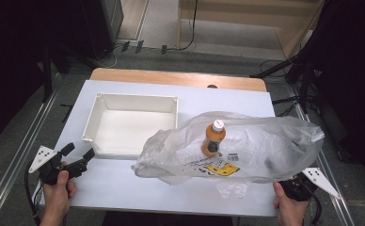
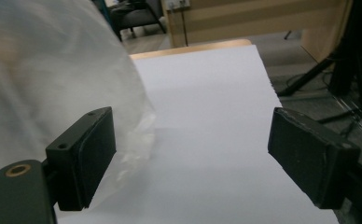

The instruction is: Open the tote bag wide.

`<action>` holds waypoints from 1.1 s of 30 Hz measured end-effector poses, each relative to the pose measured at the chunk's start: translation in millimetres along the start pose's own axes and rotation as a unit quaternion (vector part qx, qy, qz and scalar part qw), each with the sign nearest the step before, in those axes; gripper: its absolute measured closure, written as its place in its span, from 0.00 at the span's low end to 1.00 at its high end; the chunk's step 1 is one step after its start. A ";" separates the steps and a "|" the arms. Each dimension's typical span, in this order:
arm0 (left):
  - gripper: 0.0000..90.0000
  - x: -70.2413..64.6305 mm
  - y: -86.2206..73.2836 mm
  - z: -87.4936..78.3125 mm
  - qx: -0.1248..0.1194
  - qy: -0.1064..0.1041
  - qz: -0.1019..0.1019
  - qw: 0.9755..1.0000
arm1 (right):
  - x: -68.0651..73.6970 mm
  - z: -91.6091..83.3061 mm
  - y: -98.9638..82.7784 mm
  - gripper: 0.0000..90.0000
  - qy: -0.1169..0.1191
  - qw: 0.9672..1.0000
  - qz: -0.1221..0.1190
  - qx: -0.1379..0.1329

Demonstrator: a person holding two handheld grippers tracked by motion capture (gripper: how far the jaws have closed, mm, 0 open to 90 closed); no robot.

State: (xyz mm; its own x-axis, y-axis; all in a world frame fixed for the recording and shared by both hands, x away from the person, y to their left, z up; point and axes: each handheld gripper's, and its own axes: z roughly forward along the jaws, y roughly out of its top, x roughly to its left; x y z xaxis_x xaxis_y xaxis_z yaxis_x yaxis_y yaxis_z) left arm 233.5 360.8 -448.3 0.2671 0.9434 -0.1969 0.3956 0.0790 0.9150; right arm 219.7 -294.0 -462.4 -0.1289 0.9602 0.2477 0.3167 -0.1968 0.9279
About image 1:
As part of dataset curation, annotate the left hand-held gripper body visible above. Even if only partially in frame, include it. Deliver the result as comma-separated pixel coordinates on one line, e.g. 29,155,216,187
28,145,88,186

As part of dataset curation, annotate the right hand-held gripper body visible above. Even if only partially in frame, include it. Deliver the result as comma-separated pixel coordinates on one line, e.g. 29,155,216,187
278,167,341,202

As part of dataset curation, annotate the white plastic box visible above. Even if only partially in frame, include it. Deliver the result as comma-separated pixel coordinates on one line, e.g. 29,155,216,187
81,91,180,160

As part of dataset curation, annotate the clear plastic bag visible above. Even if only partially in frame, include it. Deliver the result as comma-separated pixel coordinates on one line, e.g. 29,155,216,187
131,110,325,201

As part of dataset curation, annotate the orange drink bottle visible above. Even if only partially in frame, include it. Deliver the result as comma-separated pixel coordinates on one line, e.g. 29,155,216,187
200,119,228,159

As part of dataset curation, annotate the person's right hand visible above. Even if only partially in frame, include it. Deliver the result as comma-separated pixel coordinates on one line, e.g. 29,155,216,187
272,182,310,226

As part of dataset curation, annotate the person's left hand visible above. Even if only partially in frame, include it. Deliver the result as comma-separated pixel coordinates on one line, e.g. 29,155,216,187
40,161,78,220

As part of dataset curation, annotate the white table sheet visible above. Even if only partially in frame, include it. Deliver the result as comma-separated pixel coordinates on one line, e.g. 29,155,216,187
39,79,279,218

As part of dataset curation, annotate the black upright stand pole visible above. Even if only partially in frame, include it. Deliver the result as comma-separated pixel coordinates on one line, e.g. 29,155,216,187
40,45,55,104

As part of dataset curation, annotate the person's dark lap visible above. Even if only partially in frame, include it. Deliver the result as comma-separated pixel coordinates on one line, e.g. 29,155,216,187
101,211,235,226

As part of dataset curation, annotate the wooden table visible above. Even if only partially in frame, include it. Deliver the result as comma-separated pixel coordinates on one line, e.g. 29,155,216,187
89,67,268,93

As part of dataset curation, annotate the black curtain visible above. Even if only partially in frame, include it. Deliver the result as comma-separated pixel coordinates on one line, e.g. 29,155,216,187
309,0,365,189
0,0,85,150

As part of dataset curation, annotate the black tripod stand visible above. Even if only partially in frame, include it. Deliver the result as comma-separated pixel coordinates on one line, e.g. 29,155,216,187
249,51,317,115

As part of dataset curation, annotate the black cabinet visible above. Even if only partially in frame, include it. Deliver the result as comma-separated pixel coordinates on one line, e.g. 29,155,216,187
78,0,124,60

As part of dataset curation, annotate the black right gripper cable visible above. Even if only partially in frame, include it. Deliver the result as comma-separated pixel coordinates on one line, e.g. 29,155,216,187
307,186,324,226

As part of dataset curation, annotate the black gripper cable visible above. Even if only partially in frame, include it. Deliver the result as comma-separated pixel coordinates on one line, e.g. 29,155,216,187
24,160,43,226
307,186,324,226

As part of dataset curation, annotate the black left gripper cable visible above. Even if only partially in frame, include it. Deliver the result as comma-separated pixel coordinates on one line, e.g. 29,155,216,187
24,160,43,226

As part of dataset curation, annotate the metal floor rail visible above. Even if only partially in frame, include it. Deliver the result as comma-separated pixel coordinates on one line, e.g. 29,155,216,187
286,84,357,226
0,89,61,226

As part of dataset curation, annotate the white floor cable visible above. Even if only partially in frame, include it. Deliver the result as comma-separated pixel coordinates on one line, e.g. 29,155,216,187
97,43,123,69

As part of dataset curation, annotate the hanging black cable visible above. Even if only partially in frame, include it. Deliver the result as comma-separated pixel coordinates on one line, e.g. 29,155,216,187
174,0,199,52

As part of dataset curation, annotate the light wooden frame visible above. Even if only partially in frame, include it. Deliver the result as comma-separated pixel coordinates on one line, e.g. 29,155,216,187
176,0,326,60

